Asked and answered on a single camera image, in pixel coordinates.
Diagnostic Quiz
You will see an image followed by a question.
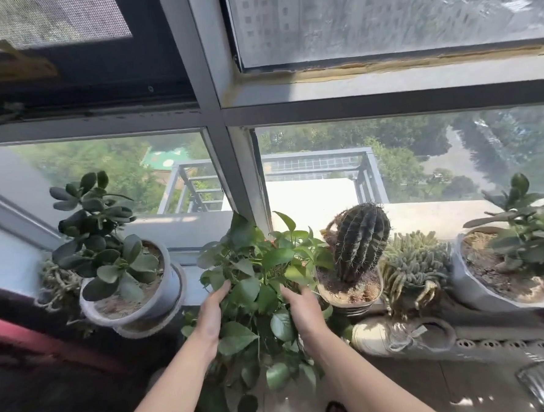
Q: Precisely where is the grey window frame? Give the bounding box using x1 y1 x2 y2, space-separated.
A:
0 0 544 276

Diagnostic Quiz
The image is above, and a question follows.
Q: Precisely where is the person's right forearm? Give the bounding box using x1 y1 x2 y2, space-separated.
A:
302 324 445 412

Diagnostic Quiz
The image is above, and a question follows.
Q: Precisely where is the person's left forearm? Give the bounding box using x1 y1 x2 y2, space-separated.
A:
108 336 225 412

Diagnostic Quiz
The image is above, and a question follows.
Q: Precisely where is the grey metal outdoor rack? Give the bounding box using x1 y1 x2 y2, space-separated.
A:
154 146 390 218

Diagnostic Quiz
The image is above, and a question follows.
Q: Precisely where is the window insect screen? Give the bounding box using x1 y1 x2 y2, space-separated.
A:
0 0 133 52

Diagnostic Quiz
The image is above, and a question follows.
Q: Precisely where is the red bar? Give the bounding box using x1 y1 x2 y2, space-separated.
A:
0 306 129 383

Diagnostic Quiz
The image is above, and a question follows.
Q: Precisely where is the round white plant pot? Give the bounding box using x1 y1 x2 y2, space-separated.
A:
75 239 177 329

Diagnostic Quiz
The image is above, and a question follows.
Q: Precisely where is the small cactus pot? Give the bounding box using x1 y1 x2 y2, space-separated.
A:
314 260 386 319

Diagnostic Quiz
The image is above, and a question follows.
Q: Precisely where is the white pot saucer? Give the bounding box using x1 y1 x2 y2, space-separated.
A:
108 261 190 341

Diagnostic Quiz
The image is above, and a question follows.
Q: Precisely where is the trailing pale succulent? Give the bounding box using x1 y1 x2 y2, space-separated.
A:
31 258 86 330

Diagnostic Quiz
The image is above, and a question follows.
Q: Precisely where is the angular white plant pot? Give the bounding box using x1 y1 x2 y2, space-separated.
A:
448 225 544 316

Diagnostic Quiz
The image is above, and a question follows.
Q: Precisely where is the person's left hand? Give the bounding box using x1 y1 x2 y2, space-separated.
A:
192 280 236 352

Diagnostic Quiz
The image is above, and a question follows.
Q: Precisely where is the jade plant with round leaves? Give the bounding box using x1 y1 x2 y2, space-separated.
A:
47 168 162 308

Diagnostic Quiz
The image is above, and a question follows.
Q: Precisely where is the jade plant with long leaves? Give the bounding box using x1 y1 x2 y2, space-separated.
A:
460 171 544 283

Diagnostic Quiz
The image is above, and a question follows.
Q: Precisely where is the dark green barrel cactus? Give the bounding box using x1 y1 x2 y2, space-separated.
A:
330 200 395 285

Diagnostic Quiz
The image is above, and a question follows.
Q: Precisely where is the white sneaker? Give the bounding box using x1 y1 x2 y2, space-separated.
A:
350 312 458 359

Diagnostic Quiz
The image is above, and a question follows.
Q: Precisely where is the perforated metal shelf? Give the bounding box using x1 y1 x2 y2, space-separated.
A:
352 299 544 375

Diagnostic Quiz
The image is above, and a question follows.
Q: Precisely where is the clustered spiky succulent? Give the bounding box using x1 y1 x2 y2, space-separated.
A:
376 228 457 318

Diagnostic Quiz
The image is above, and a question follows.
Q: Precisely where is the green pothos plant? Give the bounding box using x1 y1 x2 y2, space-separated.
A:
174 207 345 412

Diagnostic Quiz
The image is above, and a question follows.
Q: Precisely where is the person's right hand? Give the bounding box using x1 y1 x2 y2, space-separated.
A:
279 281 330 346

